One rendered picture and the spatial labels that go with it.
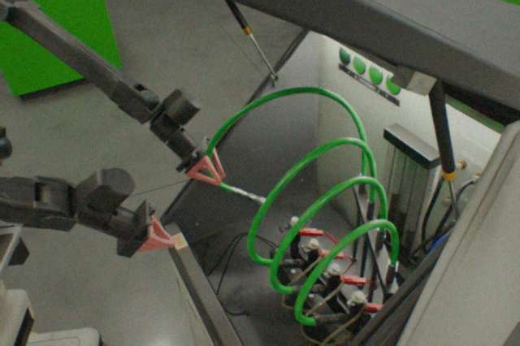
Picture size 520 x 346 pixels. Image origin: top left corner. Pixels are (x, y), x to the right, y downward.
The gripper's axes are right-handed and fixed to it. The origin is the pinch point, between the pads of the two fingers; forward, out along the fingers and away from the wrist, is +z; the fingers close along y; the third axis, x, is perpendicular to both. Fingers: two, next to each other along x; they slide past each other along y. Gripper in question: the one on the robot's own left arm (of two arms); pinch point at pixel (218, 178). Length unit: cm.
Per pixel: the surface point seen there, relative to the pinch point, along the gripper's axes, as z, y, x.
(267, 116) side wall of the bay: 0.8, 28.4, -8.2
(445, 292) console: 32, -30, -33
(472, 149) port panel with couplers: 28, -3, -47
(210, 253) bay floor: 18.4, 14.7, 31.5
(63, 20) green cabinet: -141, 247, 151
